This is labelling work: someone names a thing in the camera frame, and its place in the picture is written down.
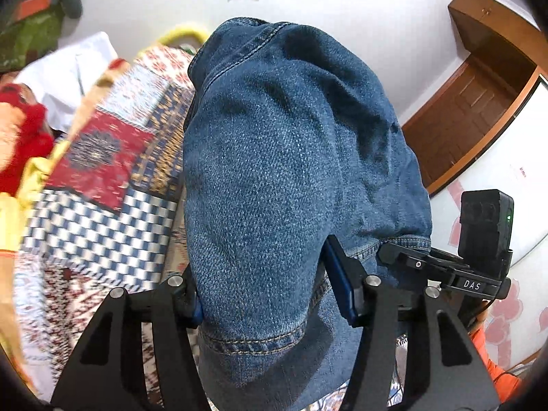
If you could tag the white pillow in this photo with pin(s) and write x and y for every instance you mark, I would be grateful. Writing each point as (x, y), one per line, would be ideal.
(64, 77)

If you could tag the brown wooden cabinet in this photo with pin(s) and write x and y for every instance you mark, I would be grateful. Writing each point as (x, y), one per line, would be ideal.
(496, 21)

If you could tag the orange cloth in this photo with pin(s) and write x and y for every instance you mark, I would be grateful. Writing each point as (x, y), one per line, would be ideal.
(34, 6)

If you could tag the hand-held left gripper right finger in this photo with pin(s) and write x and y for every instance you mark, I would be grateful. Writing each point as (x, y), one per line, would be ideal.
(338, 274)

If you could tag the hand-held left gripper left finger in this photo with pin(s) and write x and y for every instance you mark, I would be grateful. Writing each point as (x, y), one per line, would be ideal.
(195, 314)

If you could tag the brown wooden door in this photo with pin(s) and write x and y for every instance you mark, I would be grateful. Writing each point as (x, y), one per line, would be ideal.
(462, 120)

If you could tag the blue denim jeans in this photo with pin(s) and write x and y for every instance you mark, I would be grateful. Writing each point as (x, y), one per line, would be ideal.
(278, 158)

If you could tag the green cloth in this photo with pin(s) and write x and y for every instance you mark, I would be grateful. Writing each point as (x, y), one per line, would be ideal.
(30, 38)

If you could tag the red and yellow plush toy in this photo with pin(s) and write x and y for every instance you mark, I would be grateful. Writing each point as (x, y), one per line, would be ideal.
(21, 137)

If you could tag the patchwork printed quilt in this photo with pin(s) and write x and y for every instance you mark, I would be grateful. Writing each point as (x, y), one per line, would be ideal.
(98, 222)

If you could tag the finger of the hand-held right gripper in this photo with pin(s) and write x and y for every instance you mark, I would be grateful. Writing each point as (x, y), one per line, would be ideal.
(411, 259)

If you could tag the person's right forearm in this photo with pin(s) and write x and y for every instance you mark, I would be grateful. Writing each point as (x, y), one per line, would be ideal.
(501, 376)

